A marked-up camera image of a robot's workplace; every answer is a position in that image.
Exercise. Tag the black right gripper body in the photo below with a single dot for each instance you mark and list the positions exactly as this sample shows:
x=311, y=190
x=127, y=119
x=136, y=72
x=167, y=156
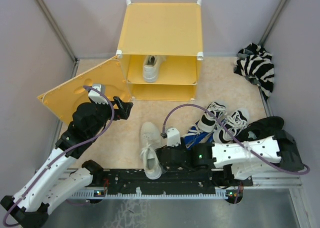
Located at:
x=159, y=150

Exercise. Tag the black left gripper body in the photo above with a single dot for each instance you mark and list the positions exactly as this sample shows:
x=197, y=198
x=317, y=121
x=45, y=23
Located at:
x=104, y=113

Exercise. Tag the white sneaker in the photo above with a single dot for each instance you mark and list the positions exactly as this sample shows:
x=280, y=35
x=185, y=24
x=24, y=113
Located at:
x=151, y=67
x=150, y=140

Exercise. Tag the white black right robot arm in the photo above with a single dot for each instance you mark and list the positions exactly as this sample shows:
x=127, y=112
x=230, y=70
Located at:
x=228, y=163

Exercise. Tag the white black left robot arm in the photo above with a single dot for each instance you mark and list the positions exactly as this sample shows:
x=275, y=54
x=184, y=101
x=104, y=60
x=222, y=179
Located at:
x=32, y=205

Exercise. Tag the blue canvas shoe left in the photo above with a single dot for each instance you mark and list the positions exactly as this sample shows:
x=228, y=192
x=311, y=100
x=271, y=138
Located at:
x=194, y=136

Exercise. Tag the yellow cabinet door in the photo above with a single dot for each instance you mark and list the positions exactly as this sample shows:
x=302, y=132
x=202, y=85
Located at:
x=64, y=99

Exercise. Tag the black white canvas shoe left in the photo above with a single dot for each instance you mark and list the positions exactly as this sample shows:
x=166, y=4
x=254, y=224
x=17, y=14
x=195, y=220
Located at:
x=208, y=121

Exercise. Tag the black white canvas shoe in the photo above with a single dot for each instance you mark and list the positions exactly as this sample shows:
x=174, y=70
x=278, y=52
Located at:
x=234, y=123
x=208, y=121

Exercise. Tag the black white canvas shoe right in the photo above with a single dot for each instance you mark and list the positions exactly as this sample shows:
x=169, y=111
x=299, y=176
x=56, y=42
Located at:
x=234, y=123

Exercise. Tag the yellow plastic shoe cabinet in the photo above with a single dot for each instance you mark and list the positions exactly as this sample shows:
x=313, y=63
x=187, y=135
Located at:
x=173, y=30

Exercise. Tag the black sneaker upper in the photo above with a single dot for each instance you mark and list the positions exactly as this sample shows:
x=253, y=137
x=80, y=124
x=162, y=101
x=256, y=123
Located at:
x=261, y=129

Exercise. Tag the black white striped cloth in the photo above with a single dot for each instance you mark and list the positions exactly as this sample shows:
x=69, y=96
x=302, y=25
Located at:
x=254, y=63

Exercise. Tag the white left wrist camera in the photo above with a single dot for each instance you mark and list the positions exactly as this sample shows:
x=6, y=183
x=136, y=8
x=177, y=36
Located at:
x=96, y=94

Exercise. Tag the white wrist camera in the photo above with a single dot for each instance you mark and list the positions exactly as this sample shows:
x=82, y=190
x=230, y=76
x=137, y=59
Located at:
x=96, y=94
x=172, y=136

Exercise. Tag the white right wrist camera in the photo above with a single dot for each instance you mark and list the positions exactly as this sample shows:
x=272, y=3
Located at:
x=172, y=136

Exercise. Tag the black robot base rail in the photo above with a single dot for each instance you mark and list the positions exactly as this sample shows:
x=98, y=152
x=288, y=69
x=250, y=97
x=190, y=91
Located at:
x=174, y=184

